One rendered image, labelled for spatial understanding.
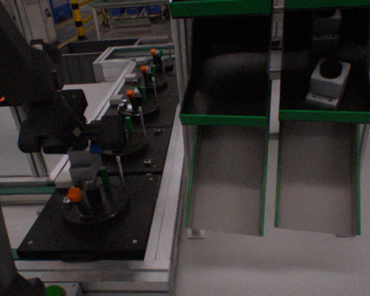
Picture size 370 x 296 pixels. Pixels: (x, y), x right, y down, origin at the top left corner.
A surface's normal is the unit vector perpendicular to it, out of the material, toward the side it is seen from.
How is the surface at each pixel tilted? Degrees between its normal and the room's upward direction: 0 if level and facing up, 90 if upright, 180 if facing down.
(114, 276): 0
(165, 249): 0
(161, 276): 0
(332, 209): 45
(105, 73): 90
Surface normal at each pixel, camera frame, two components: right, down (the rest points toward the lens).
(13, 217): -0.07, -0.87
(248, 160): -0.22, -0.27
